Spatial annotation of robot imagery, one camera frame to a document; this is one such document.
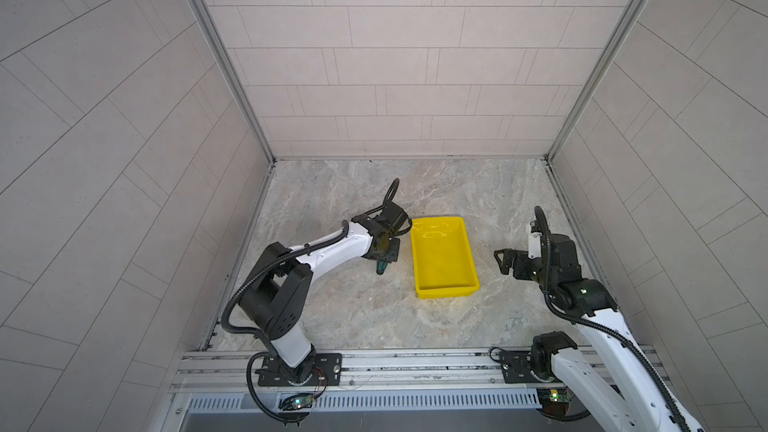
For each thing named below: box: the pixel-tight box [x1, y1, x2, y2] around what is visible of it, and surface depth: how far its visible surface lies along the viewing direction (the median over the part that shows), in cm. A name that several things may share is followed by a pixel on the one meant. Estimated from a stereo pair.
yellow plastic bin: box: [410, 216, 481, 299], surface depth 89 cm
